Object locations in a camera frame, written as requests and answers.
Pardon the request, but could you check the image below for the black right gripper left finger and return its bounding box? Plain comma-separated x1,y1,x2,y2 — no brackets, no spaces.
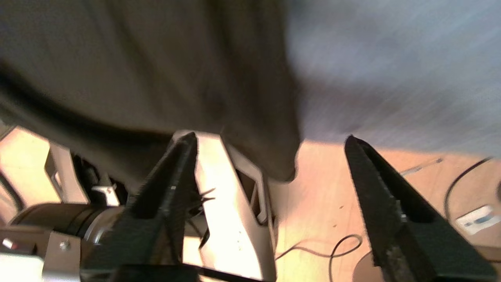
80,132,201,275

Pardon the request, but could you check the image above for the thin black floor cable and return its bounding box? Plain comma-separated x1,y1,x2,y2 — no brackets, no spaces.
274,234,363,282
444,157,494,224

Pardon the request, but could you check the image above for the white wall socket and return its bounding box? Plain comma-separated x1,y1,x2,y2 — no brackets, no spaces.
456,205,496,235

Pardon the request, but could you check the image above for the black moon print t-shirt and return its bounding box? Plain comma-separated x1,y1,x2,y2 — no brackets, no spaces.
0,0,303,184

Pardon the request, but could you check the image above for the blue bed sheet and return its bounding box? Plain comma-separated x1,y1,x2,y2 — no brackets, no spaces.
285,0,501,157

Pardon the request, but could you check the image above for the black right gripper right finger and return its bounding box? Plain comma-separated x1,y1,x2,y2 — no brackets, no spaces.
344,135,497,282

